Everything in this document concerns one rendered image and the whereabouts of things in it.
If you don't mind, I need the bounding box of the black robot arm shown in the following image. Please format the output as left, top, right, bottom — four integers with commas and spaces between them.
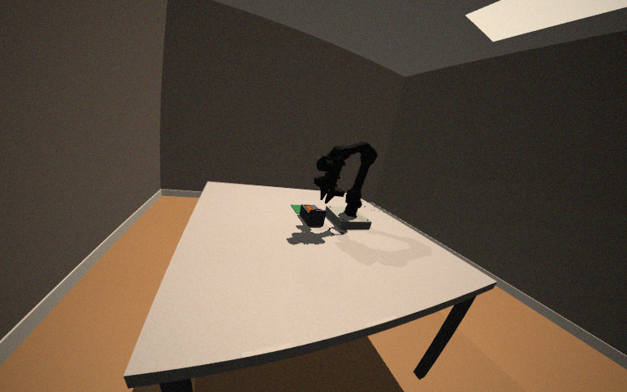
314, 141, 377, 217

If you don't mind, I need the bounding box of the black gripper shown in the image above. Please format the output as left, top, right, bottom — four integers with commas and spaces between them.
319, 172, 345, 204

